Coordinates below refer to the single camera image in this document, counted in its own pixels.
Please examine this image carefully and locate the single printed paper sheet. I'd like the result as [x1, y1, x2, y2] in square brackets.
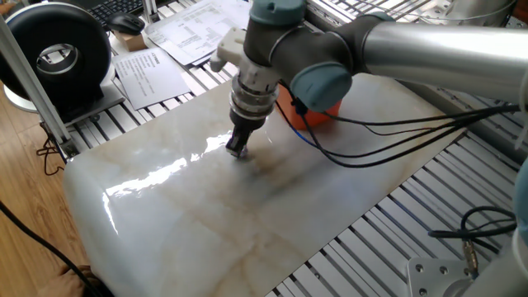
[111, 47, 191, 111]

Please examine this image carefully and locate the short metal stand post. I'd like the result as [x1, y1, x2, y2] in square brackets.
[142, 0, 161, 24]

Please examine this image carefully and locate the tiny cardboard box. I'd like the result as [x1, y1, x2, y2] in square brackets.
[111, 29, 149, 53]

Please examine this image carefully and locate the black cable with metal plug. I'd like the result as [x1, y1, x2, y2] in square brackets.
[427, 205, 519, 280]

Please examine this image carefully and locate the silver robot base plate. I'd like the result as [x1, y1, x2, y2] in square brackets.
[406, 257, 475, 297]

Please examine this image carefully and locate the thick black floor cable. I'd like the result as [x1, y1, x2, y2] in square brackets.
[0, 200, 104, 297]

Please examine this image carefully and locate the orange trash can grey rim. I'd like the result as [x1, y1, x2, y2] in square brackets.
[275, 84, 343, 131]

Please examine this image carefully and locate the black ring fan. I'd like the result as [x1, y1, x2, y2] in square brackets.
[0, 2, 125, 125]

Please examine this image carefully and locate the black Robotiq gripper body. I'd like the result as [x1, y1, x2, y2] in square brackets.
[229, 109, 268, 133]

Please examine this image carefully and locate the aluminium frame post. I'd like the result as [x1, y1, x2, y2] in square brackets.
[0, 14, 80, 160]

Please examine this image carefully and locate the perforated metal plate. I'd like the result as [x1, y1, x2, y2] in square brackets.
[418, 0, 516, 28]

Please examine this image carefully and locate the thin tangled wire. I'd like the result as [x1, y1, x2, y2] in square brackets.
[35, 123, 67, 177]

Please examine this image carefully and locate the black gripper cable bundle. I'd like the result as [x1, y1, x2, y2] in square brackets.
[274, 80, 523, 169]

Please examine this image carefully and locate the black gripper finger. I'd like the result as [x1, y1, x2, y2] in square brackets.
[238, 128, 255, 159]
[225, 125, 244, 158]

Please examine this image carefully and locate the black computer mouse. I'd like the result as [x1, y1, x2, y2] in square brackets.
[106, 12, 146, 36]

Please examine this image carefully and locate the black keyboard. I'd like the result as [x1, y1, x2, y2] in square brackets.
[76, 0, 145, 26]

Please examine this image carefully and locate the stack of printed papers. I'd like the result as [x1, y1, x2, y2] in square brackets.
[144, 0, 252, 67]

